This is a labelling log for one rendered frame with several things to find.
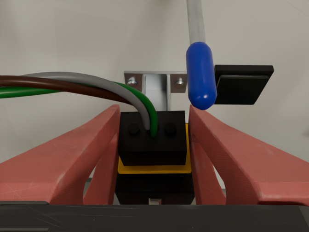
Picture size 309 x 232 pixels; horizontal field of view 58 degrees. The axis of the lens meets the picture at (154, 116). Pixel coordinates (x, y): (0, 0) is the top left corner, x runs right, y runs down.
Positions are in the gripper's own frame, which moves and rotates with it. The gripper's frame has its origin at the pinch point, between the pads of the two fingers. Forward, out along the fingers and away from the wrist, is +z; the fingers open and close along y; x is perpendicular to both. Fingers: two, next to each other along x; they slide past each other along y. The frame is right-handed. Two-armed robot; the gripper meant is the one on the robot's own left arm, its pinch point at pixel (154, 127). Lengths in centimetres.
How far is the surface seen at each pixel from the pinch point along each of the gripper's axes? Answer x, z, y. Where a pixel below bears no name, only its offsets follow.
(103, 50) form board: -0.5, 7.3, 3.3
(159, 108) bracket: 3.9, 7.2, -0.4
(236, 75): 1.2, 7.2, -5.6
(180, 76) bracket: 1.7, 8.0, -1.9
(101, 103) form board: 5.3, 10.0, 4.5
